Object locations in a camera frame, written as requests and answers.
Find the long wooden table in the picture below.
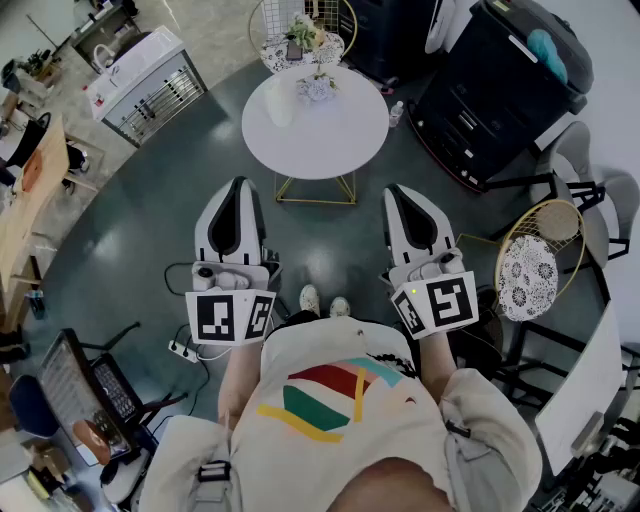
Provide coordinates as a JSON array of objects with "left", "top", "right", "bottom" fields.
[{"left": 0, "top": 113, "right": 71, "bottom": 301}]

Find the pale blue hydrangea flower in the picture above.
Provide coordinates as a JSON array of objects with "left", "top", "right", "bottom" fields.
[{"left": 294, "top": 52, "right": 341, "bottom": 105}]

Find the white cup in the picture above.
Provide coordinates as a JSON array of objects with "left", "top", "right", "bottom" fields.
[{"left": 263, "top": 74, "right": 297, "bottom": 129}]

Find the person's left white shoe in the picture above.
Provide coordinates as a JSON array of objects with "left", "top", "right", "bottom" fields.
[{"left": 298, "top": 284, "right": 321, "bottom": 317}]

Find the person's head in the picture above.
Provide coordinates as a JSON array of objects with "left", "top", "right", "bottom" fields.
[{"left": 324, "top": 457, "right": 457, "bottom": 512}]

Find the black office printer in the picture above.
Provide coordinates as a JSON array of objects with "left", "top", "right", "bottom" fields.
[{"left": 405, "top": 0, "right": 596, "bottom": 194}]

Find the blue chair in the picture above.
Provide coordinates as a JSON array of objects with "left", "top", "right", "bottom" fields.
[{"left": 8, "top": 374, "right": 60, "bottom": 440}]

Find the white board panel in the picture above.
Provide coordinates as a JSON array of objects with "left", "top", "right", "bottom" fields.
[{"left": 534, "top": 299, "right": 626, "bottom": 476}]

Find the white and green flower bunch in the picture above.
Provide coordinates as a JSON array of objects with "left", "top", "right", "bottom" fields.
[{"left": 284, "top": 12, "right": 327, "bottom": 52}]

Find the grey chair black frame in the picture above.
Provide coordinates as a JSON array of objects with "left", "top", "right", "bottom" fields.
[{"left": 529, "top": 121, "right": 640, "bottom": 274}]

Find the black office chair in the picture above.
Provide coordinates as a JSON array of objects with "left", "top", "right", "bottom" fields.
[{"left": 0, "top": 112, "right": 51, "bottom": 174}]

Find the person's left forearm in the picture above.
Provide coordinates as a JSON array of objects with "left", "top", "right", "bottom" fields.
[{"left": 217, "top": 341, "right": 265, "bottom": 432}]

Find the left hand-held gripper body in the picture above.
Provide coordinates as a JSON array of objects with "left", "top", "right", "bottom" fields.
[{"left": 184, "top": 248, "right": 284, "bottom": 347}]

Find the white sink cabinet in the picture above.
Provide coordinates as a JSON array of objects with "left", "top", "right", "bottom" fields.
[{"left": 83, "top": 25, "right": 209, "bottom": 149}]

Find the white power strip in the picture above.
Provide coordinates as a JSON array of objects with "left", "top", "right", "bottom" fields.
[{"left": 168, "top": 339, "right": 200, "bottom": 364}]

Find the black laptop computer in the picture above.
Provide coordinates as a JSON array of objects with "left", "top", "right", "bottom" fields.
[{"left": 37, "top": 327, "right": 149, "bottom": 464}]

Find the person's right forearm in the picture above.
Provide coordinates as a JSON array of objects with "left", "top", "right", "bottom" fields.
[{"left": 417, "top": 330, "right": 460, "bottom": 407}]

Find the person's cream printed shirt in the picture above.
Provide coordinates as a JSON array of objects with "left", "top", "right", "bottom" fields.
[{"left": 138, "top": 314, "right": 545, "bottom": 512}]

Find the white round table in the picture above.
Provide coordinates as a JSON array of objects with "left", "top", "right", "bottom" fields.
[{"left": 241, "top": 63, "right": 390, "bottom": 205}]

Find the gold wire chair floral cushion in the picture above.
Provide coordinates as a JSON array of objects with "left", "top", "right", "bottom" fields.
[
  {"left": 248, "top": 0, "right": 359, "bottom": 76},
  {"left": 494, "top": 198, "right": 586, "bottom": 322}
]

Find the blue cloth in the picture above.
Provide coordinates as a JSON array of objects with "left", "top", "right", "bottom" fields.
[{"left": 527, "top": 28, "right": 570, "bottom": 84}]

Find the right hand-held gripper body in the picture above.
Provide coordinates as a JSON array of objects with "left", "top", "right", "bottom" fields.
[{"left": 380, "top": 248, "right": 480, "bottom": 341}]

